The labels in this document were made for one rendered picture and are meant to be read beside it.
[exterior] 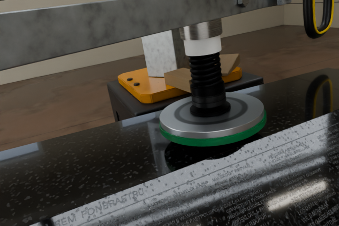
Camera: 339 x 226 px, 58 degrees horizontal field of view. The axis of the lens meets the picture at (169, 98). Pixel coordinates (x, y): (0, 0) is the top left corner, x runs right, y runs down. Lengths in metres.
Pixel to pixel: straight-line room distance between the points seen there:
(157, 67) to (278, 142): 0.91
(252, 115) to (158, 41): 0.89
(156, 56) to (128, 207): 1.00
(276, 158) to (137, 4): 0.40
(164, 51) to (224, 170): 0.90
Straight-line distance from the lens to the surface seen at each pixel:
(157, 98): 1.25
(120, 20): 0.39
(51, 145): 0.79
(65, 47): 0.34
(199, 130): 0.56
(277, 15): 8.17
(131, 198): 0.54
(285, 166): 0.64
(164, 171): 0.56
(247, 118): 0.58
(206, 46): 0.57
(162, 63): 1.42
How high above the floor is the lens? 1.14
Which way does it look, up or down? 19 degrees down
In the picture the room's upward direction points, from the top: 9 degrees counter-clockwise
